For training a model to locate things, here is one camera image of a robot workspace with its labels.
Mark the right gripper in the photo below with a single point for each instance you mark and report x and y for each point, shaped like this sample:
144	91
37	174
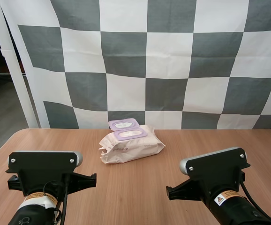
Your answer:
181	191

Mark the checked cloth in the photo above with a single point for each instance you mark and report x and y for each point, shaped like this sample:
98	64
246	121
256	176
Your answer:
149	65

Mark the white wet wipes pack lilac lid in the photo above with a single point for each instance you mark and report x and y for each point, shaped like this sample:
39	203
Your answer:
130	147

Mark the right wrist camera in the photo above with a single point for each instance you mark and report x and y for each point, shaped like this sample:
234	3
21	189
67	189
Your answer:
216	165

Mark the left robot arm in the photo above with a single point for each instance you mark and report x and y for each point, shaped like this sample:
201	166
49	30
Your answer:
33	212

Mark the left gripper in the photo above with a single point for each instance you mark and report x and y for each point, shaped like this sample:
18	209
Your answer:
82	181

